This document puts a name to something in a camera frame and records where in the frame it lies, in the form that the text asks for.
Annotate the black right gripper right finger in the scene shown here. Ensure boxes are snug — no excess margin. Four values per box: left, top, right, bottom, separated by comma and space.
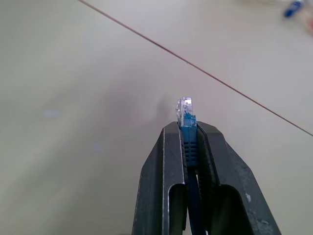
196, 120, 282, 235

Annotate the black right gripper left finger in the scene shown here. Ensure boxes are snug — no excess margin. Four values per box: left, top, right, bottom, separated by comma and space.
131, 121, 188, 235

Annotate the blue ethernet cable plug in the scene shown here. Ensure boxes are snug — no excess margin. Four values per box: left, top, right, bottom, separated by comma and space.
175, 97, 206, 235

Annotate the blue cable connector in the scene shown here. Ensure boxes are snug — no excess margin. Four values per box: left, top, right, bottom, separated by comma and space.
283, 0, 302, 18

